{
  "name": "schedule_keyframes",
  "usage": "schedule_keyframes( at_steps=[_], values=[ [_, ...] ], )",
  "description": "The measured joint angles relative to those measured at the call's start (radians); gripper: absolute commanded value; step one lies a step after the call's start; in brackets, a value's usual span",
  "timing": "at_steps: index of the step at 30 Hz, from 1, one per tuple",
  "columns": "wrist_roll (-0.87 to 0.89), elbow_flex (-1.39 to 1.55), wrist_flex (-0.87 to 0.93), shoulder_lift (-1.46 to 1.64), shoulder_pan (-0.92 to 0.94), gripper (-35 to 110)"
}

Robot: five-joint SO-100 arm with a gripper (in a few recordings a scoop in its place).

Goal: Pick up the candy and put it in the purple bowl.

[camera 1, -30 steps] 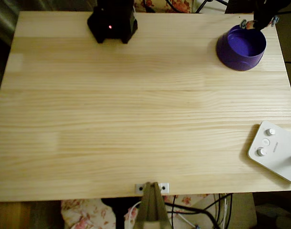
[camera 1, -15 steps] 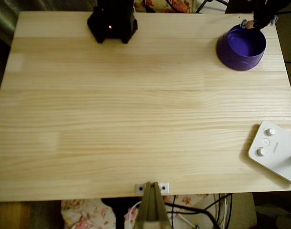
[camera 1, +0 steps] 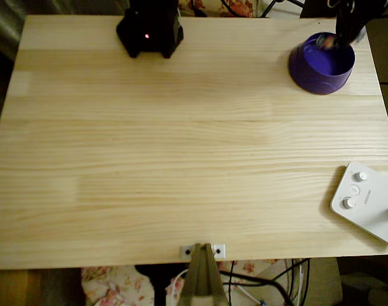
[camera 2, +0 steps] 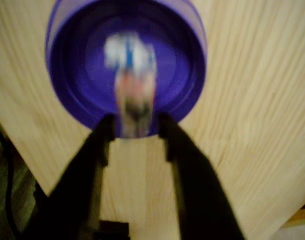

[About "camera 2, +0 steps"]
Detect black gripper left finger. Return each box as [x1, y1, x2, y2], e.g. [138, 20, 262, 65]
[24, 113, 117, 240]

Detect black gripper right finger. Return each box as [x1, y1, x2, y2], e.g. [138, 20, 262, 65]
[157, 111, 245, 240]

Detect candy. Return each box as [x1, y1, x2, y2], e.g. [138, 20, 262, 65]
[103, 32, 159, 140]

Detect purple bowl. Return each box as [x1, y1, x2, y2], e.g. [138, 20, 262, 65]
[45, 0, 208, 140]

